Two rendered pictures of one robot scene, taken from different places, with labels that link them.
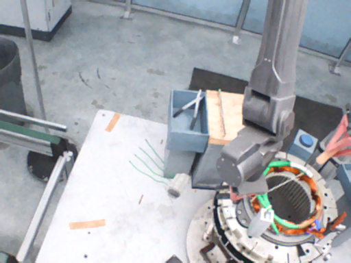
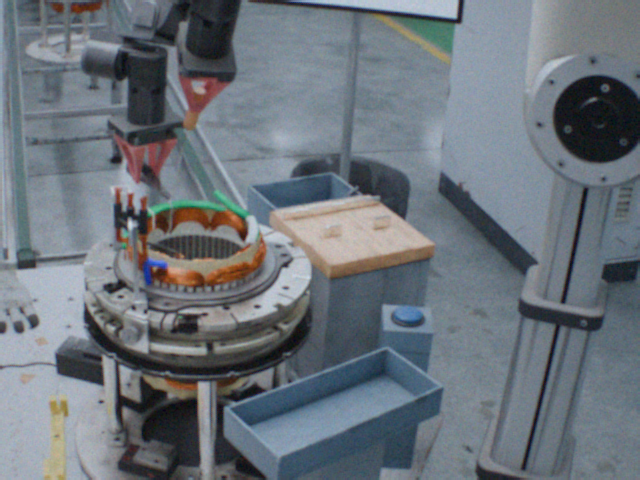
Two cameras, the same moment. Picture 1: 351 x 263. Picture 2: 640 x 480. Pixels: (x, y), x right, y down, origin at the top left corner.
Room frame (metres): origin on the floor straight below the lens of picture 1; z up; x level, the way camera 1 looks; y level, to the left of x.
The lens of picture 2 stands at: (0.14, -1.44, 1.72)
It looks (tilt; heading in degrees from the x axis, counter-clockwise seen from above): 26 degrees down; 67
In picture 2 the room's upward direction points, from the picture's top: 4 degrees clockwise
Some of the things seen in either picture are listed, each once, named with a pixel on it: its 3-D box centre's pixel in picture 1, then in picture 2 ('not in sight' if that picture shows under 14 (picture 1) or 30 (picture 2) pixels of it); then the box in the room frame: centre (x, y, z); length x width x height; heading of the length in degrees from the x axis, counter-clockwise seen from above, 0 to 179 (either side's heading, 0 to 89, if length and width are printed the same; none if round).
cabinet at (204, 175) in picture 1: (227, 146); (343, 311); (0.72, -0.21, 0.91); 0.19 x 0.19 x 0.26; 8
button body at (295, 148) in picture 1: (290, 163); (397, 390); (0.71, -0.44, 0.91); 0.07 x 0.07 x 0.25; 67
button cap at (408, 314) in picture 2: (306, 140); (408, 314); (0.71, -0.44, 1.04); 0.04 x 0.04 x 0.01
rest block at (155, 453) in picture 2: not in sight; (155, 454); (0.35, -0.40, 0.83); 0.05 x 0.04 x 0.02; 143
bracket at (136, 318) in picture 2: (321, 251); (139, 329); (0.33, -0.44, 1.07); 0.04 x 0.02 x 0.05; 137
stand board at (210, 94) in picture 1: (239, 118); (350, 234); (0.72, -0.21, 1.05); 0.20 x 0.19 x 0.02; 98
